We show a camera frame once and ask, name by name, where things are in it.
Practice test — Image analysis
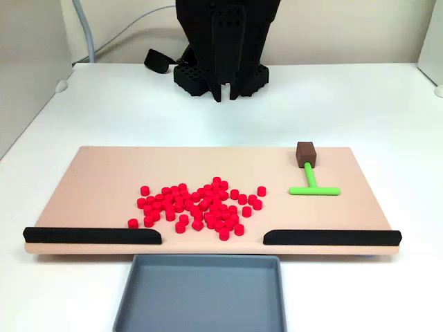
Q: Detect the green T-tool with brown handle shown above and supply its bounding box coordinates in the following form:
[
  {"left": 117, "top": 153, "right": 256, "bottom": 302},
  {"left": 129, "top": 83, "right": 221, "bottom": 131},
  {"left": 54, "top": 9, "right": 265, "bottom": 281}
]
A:
[{"left": 289, "top": 140, "right": 342, "bottom": 197}]

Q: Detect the black clamp knob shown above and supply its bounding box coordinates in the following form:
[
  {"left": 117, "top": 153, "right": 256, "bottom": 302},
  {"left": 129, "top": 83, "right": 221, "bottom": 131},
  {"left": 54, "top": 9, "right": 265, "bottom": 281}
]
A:
[{"left": 144, "top": 48, "right": 176, "bottom": 74}]

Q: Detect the peach rectangular board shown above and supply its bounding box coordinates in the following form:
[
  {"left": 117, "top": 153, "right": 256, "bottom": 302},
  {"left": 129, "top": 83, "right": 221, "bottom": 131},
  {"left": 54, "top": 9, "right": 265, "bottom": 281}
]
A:
[{"left": 24, "top": 145, "right": 402, "bottom": 257}]

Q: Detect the white side panel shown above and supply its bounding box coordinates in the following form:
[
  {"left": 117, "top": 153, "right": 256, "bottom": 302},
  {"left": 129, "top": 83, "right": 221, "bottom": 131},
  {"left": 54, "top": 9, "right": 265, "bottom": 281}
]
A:
[
  {"left": 0, "top": 0, "right": 75, "bottom": 160},
  {"left": 417, "top": 0, "right": 443, "bottom": 87}
]

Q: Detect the grey rectangular tray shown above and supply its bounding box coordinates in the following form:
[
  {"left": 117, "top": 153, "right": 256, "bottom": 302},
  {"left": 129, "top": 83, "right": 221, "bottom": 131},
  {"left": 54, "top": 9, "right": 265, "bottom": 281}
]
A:
[{"left": 112, "top": 254, "right": 288, "bottom": 332}]

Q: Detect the thin grey cable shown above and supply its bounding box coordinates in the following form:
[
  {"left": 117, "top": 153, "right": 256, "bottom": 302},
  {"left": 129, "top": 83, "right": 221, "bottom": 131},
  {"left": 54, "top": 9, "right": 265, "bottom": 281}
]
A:
[{"left": 92, "top": 3, "right": 178, "bottom": 58}]

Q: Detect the thick grey hose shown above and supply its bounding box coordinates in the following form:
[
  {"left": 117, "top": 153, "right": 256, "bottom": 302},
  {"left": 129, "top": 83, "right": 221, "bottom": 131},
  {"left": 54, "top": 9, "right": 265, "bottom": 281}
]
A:
[{"left": 71, "top": 0, "right": 96, "bottom": 64}]

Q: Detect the black edge rail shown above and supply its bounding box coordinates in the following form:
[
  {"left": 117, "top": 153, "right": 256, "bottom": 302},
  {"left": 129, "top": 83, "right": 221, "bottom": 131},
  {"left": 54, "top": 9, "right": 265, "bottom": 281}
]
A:
[
  {"left": 262, "top": 229, "right": 403, "bottom": 246},
  {"left": 23, "top": 226, "right": 163, "bottom": 246}
]

